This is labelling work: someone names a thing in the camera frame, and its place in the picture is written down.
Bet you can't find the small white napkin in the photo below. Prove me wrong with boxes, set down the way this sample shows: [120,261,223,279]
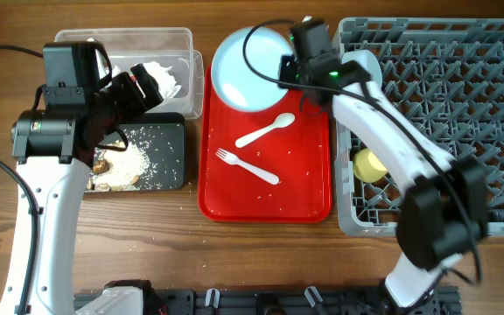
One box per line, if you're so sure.
[110,66,122,79]

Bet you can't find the food leftovers with rice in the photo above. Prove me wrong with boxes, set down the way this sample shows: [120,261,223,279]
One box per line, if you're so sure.
[86,141,152,193]

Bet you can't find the light blue bowl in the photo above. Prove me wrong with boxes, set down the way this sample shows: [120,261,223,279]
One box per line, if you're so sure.
[341,50,382,87]

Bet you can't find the white plastic spoon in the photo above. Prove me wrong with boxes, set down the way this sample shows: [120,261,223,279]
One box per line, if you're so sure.
[234,113,295,148]

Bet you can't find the clear plastic bin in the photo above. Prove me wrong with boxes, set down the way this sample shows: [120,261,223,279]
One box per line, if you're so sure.
[55,27,204,120]

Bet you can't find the yellow plastic cup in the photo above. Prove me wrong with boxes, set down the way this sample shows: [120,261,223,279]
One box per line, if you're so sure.
[353,148,388,183]

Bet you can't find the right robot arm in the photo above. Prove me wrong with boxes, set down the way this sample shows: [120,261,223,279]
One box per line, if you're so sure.
[278,50,488,314]

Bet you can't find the white plastic fork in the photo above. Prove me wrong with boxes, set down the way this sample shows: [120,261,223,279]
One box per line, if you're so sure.
[215,148,280,186]

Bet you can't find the light blue plate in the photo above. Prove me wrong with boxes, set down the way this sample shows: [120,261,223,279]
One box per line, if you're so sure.
[211,27,292,112]

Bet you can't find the grey dishwasher rack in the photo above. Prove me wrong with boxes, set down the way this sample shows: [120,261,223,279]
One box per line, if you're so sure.
[333,17,504,237]

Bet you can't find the black waste tray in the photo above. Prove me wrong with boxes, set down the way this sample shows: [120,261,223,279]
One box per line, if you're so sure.
[101,113,186,191]

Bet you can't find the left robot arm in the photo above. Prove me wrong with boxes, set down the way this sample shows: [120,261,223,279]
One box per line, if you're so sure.
[0,64,163,314]

